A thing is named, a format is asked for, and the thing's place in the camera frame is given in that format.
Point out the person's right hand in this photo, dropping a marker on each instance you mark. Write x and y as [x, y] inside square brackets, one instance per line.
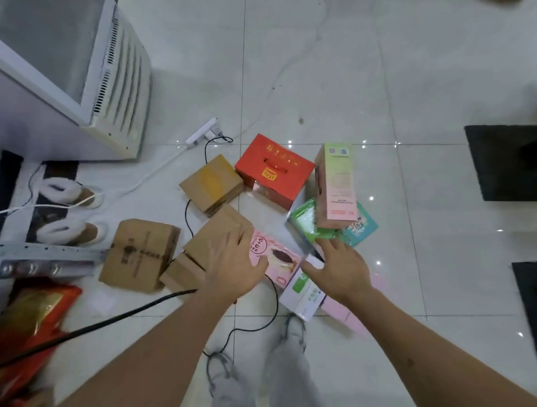
[344, 276]

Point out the person's left hand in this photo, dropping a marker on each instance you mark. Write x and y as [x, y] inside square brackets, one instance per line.
[230, 268]

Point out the plain brown cardboard box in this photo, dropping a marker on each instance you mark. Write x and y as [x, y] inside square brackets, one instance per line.
[209, 241]

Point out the white coconut water box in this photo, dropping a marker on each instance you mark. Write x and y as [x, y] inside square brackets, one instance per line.
[300, 293]

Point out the pink green bottle box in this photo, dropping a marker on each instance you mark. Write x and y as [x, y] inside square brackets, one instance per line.
[335, 197]

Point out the small yellow-taped cardboard box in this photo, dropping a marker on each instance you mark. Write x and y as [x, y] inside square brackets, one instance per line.
[209, 184]

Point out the printed-tape brown parcel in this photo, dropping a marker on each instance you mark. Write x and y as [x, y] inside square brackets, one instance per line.
[142, 268]

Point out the grey metal shelves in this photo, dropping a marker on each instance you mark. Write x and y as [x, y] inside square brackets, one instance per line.
[50, 251]

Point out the person's left forearm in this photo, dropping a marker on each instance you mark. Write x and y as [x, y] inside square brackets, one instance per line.
[159, 352]

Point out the person's right forearm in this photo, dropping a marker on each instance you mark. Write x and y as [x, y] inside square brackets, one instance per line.
[419, 360]

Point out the person's grey shoe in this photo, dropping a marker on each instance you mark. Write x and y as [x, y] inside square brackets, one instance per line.
[293, 331]
[218, 369]

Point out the person's grey trousers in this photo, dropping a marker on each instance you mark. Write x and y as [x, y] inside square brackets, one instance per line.
[285, 377]

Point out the teal snack packet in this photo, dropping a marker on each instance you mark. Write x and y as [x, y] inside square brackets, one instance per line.
[361, 228]

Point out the kiwi fruit carton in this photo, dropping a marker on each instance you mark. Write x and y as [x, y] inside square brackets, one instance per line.
[304, 222]

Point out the white power strip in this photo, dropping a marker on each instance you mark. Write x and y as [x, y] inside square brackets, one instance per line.
[201, 132]

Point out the brown fur-lined boot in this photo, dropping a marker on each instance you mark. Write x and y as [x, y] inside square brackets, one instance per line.
[58, 232]
[63, 190]

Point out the red yellow snack bag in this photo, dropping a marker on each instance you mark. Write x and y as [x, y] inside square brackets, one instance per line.
[33, 310]

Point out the white display fridge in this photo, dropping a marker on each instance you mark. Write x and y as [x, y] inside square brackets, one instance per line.
[42, 126]

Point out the dark red snack bag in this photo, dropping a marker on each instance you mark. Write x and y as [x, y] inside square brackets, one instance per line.
[17, 377]

